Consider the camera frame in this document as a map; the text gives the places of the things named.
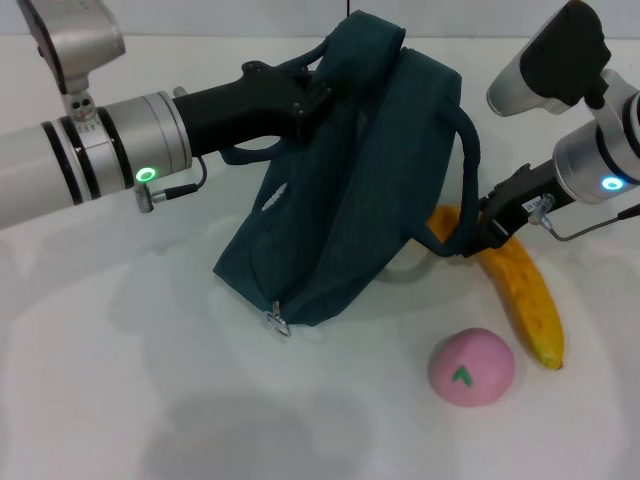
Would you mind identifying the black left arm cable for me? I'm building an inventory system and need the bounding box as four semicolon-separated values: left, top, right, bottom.
149;155;209;201

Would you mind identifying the pink toy peach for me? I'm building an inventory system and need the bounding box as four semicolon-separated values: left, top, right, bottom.
427;327;516;409

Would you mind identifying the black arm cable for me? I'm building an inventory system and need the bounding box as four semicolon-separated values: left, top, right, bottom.
529;194;640;240
149;155;209;201

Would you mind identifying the yellow toy banana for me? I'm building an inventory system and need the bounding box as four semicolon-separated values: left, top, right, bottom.
428;204;565;372

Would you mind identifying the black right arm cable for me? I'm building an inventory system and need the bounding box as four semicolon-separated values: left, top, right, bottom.
529;194;640;240

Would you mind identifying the metal zipper pull ring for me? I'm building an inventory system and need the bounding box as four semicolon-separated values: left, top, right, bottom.
264;309;292;338

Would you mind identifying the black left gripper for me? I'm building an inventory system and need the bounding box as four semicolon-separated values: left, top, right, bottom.
172;60;334;158

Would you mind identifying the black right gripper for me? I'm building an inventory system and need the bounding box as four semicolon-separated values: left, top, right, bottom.
462;162;576;259

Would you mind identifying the dark teal insulated bag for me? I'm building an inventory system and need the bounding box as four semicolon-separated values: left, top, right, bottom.
213;10;484;330

